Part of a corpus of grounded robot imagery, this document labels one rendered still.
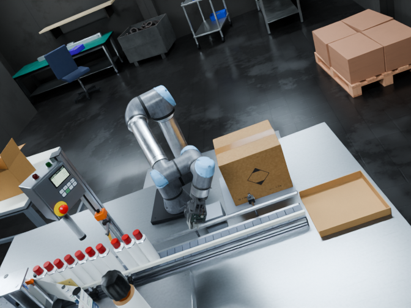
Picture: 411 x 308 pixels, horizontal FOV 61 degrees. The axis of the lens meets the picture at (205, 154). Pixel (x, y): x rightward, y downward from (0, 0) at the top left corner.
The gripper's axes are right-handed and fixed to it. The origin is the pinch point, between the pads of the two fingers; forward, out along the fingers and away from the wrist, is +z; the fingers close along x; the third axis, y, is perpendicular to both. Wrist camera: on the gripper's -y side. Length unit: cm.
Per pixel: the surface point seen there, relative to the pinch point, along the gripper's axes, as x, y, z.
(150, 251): -16.8, 1.8, 15.1
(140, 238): -21.6, 1.1, 8.0
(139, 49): -42, -590, 106
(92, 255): -41.7, 1.4, 19.4
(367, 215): 68, 13, -23
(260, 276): 27.4, 21.8, 5.5
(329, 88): 176, -240, 16
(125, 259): -27.1, 2.8, 19.6
